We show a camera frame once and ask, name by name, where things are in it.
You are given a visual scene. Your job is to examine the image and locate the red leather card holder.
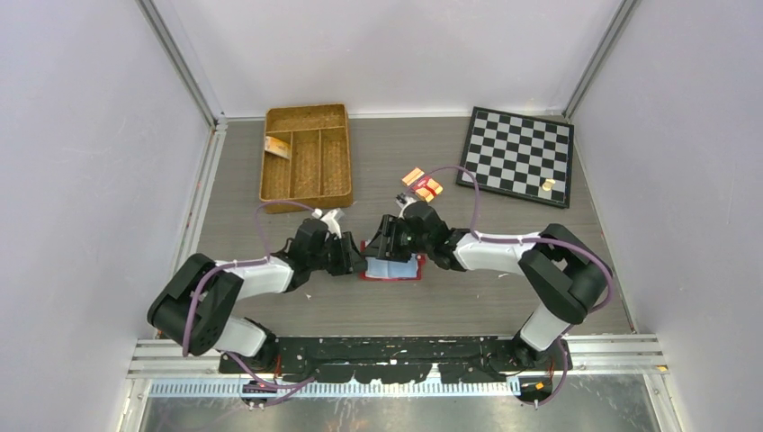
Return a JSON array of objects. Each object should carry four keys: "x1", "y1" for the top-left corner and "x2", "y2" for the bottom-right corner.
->
[{"x1": 359, "y1": 254, "x2": 426, "y2": 282}]

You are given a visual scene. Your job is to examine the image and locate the aluminium frame rail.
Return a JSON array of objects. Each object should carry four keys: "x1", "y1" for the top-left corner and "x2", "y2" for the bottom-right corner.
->
[{"x1": 173, "y1": 116, "x2": 229, "y2": 270}]

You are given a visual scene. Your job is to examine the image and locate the yellow credit card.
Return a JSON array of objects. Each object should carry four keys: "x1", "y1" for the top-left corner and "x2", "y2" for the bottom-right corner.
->
[{"x1": 264, "y1": 136, "x2": 292, "y2": 160}]

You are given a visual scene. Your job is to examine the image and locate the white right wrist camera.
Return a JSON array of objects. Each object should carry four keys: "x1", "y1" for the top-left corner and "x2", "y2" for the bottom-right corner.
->
[{"x1": 395, "y1": 193, "x2": 417, "y2": 210}]

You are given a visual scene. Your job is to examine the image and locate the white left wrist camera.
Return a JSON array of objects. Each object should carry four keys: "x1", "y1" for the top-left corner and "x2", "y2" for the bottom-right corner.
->
[{"x1": 311, "y1": 208, "x2": 345, "y2": 239}]

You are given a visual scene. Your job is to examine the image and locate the woven wicker divided tray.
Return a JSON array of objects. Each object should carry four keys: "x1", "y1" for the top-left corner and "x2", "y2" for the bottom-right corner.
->
[{"x1": 259, "y1": 103, "x2": 354, "y2": 214}]

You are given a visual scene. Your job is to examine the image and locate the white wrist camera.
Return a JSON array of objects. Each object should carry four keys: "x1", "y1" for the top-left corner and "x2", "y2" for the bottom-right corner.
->
[
  {"x1": 395, "y1": 193, "x2": 417, "y2": 210},
  {"x1": 311, "y1": 208, "x2": 345, "y2": 239}
]

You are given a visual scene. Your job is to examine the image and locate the red and gold card box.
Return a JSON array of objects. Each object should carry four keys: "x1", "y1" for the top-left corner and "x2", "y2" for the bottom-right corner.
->
[{"x1": 401, "y1": 167, "x2": 444, "y2": 203}]

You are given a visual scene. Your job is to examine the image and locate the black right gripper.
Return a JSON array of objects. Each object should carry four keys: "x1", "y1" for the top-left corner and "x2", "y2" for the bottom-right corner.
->
[{"x1": 363, "y1": 215, "x2": 432, "y2": 264}]

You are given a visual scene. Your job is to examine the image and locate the black and white chessboard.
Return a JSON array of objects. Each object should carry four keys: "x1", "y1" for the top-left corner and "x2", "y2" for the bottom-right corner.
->
[{"x1": 455, "y1": 107, "x2": 575, "y2": 209}]

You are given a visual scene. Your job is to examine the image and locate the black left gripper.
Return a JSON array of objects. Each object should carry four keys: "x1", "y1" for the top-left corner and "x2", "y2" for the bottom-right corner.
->
[{"x1": 308, "y1": 231, "x2": 369, "y2": 275}]

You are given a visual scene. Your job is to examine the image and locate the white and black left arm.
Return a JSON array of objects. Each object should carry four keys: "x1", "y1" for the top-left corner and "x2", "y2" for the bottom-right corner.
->
[{"x1": 147, "y1": 219, "x2": 367, "y2": 373}]

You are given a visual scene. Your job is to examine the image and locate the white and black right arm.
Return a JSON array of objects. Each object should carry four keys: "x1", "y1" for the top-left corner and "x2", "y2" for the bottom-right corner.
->
[{"x1": 363, "y1": 202, "x2": 613, "y2": 370}]

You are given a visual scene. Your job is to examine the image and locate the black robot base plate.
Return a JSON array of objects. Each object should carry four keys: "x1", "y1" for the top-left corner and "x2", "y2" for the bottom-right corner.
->
[{"x1": 219, "y1": 336, "x2": 572, "y2": 384}]

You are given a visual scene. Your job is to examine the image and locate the small wooden chess piece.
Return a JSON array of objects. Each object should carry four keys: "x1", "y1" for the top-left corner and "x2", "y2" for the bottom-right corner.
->
[{"x1": 541, "y1": 178, "x2": 556, "y2": 192}]

